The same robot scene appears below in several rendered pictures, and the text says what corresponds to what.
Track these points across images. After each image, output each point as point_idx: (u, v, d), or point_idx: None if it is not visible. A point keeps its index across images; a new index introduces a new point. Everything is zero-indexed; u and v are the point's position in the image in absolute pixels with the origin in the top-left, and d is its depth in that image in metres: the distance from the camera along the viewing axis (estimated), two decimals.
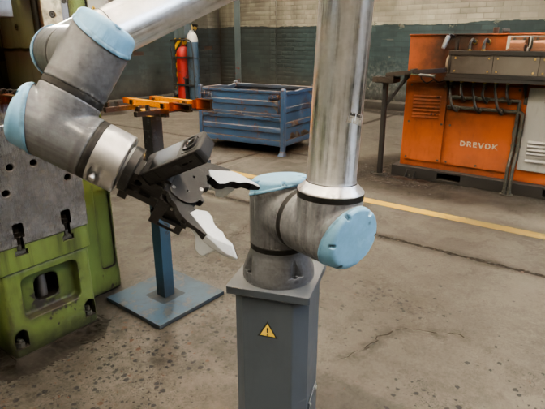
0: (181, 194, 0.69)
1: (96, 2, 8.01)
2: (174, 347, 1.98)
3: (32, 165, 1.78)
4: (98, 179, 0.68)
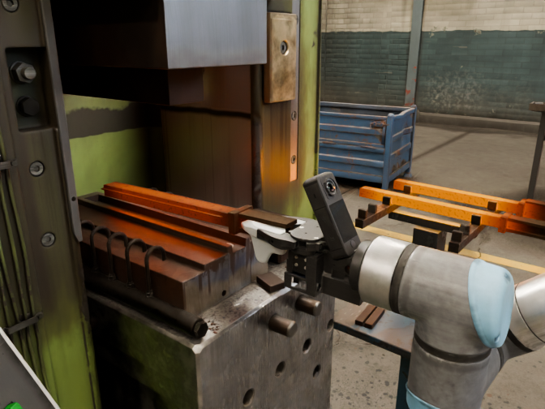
0: None
1: None
2: None
3: (277, 373, 0.84)
4: None
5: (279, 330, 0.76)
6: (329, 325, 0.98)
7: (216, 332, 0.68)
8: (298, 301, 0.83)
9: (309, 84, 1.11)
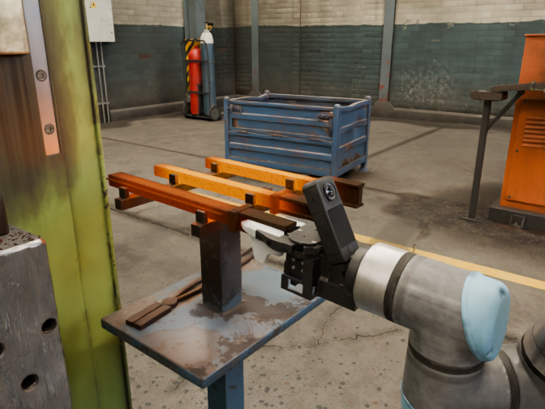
0: None
1: None
2: None
3: None
4: None
5: None
6: (53, 325, 0.80)
7: None
8: None
9: (69, 40, 0.94)
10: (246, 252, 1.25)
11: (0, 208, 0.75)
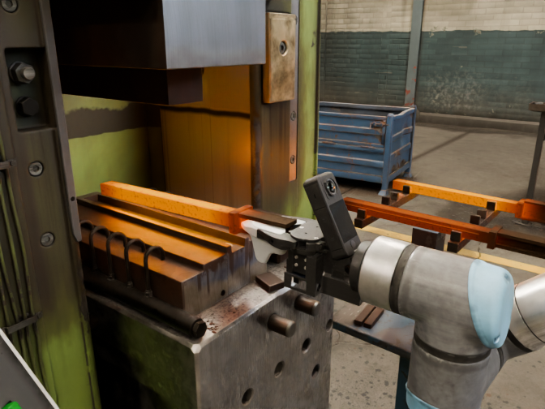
0: None
1: None
2: None
3: (276, 373, 0.84)
4: None
5: (278, 330, 0.76)
6: (328, 325, 0.98)
7: (215, 332, 0.68)
8: (297, 301, 0.83)
9: (308, 84, 1.12)
10: None
11: None
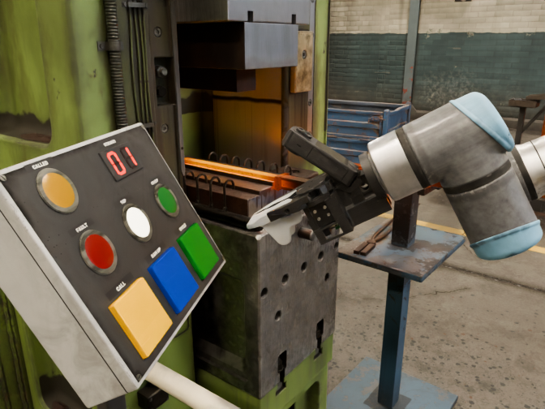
0: (316, 177, 0.73)
1: None
2: None
3: (302, 270, 1.27)
4: None
5: (305, 236, 1.20)
6: (336, 247, 1.41)
7: None
8: None
9: (320, 80, 1.55)
10: None
11: None
